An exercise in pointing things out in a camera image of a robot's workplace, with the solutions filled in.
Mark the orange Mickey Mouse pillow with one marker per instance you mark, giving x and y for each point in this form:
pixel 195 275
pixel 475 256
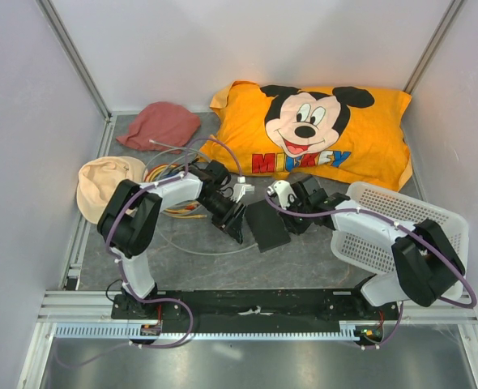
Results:
pixel 343 133

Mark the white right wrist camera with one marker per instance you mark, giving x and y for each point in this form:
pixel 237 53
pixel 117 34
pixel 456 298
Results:
pixel 283 191

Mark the red cloth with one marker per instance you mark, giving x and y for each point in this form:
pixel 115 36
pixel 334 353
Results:
pixel 159 126

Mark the black network switch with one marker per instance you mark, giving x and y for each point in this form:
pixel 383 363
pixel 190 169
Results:
pixel 266 226

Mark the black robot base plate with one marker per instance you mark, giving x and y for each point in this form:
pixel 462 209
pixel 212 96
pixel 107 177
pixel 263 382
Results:
pixel 256 309

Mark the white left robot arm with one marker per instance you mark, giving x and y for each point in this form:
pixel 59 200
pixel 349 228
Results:
pixel 129 220

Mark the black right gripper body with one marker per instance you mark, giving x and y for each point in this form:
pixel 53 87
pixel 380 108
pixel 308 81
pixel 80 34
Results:
pixel 298 224

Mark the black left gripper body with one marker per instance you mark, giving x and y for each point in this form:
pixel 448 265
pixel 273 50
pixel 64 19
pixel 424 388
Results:
pixel 221 209

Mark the white plastic basket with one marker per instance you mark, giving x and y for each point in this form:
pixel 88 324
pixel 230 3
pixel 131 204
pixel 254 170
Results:
pixel 365 241

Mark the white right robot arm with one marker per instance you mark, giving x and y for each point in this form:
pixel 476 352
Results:
pixel 415 251

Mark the grey slotted cable duct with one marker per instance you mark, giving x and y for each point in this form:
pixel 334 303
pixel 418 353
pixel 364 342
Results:
pixel 136 331

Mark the peach bucket hat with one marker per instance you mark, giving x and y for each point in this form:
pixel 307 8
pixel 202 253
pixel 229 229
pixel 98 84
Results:
pixel 99 178

